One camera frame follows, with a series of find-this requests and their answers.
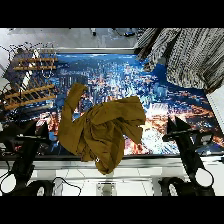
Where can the black and white striped garment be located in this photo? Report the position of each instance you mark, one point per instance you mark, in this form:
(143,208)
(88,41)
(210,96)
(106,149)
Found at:
(193,56)

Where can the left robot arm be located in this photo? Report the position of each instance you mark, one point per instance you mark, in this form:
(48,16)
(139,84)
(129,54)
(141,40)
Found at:
(22,166)

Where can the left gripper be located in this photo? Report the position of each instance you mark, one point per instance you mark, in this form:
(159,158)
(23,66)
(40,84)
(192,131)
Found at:
(30,140)

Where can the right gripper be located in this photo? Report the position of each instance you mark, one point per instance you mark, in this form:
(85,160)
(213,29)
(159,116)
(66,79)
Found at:
(181,136)

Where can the mustard brown long-sleeved shirt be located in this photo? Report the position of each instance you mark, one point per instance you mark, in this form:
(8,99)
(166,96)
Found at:
(106,130)

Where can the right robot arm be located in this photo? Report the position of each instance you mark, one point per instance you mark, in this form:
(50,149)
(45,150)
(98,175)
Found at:
(191,156)

